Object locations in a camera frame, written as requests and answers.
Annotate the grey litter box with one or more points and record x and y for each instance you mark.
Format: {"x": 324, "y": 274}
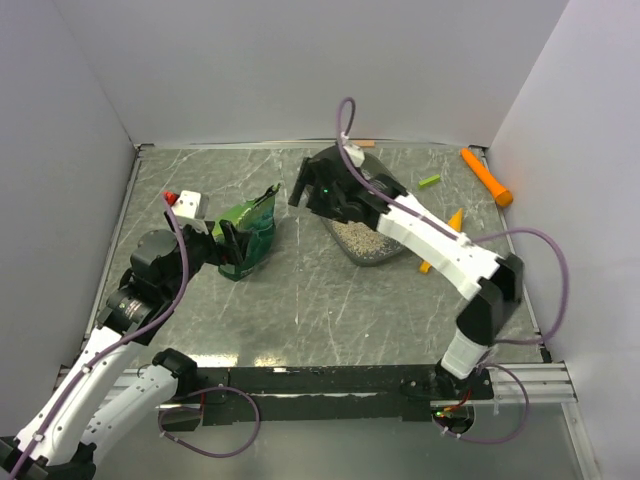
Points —
{"x": 363, "y": 246}

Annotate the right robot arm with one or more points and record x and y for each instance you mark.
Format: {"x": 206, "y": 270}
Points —
{"x": 491, "y": 284}

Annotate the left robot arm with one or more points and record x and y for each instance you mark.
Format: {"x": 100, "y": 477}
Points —
{"x": 78, "y": 424}

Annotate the orange toy carrot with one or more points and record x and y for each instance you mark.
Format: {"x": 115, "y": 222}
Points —
{"x": 501, "y": 195}

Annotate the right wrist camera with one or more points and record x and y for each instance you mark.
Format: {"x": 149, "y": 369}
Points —
{"x": 355, "y": 153}

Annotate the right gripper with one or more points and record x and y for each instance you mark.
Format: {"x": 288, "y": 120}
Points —
{"x": 306, "y": 176}

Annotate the green litter bag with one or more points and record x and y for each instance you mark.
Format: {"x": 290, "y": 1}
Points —
{"x": 255, "y": 220}

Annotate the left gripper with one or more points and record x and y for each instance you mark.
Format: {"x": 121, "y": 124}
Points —
{"x": 219, "y": 253}

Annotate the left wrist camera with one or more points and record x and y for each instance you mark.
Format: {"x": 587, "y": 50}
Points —
{"x": 189, "y": 208}

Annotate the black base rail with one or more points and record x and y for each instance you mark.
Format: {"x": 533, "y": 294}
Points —
{"x": 408, "y": 392}

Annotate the green small block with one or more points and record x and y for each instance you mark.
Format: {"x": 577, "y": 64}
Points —
{"x": 429, "y": 181}

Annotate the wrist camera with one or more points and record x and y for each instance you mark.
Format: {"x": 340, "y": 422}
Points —
{"x": 355, "y": 153}
{"x": 189, "y": 208}

